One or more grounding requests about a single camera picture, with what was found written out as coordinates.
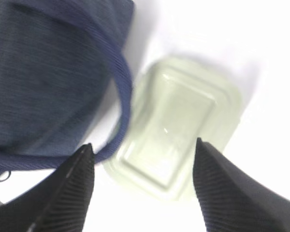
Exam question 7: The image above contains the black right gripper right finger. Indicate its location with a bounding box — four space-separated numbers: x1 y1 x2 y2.
194 138 290 232

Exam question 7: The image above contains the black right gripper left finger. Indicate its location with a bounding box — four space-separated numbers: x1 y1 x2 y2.
0 144 94 232

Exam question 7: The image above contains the green lidded food container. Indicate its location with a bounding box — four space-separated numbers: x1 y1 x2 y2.
103 57 242 201

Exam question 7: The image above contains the dark blue lunch bag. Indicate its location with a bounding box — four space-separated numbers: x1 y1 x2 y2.
0 0 134 175

